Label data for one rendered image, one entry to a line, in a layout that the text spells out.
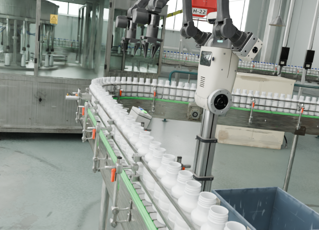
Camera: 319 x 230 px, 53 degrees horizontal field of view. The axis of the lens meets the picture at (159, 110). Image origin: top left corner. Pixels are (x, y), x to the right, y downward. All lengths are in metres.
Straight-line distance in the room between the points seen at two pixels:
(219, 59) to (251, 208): 0.86
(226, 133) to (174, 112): 2.61
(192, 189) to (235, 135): 4.79
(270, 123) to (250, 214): 1.81
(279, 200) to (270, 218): 0.10
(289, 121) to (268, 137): 2.50
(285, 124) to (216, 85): 1.43
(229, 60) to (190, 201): 1.27
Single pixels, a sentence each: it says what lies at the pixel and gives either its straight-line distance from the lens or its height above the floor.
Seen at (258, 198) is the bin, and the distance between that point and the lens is 1.42.
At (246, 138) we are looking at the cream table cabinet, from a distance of 5.58.
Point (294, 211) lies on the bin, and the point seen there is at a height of 0.90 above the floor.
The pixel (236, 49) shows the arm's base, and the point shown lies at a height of 1.49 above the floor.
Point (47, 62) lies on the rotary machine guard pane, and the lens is 4.48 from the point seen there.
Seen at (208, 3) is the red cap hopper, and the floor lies 2.59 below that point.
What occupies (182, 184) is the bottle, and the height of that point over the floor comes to 1.14.
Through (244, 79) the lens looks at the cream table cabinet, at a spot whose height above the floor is 1.10.
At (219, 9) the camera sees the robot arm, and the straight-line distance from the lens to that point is 1.73.
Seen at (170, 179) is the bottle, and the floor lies 1.13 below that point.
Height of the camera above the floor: 1.46
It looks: 11 degrees down
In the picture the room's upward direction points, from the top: 7 degrees clockwise
